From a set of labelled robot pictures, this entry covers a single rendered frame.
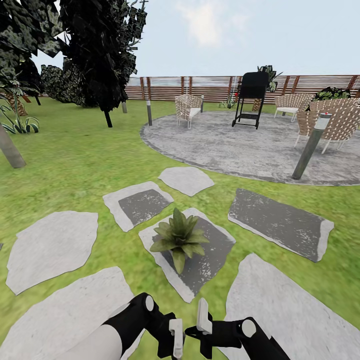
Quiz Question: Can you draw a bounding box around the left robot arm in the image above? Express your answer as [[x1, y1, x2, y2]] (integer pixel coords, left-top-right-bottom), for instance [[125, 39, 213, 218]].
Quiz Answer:
[[54, 292, 185, 360]]

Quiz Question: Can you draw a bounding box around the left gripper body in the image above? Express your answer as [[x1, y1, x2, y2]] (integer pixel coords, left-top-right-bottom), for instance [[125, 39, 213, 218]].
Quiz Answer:
[[151, 312, 176, 359]]

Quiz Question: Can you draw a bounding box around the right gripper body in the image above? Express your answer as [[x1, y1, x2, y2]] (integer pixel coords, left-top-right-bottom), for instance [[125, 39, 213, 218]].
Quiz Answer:
[[200, 313, 228, 360]]

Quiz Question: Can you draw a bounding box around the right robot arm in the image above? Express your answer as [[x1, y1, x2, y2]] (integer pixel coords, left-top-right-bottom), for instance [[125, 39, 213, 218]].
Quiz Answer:
[[184, 297, 292, 360]]

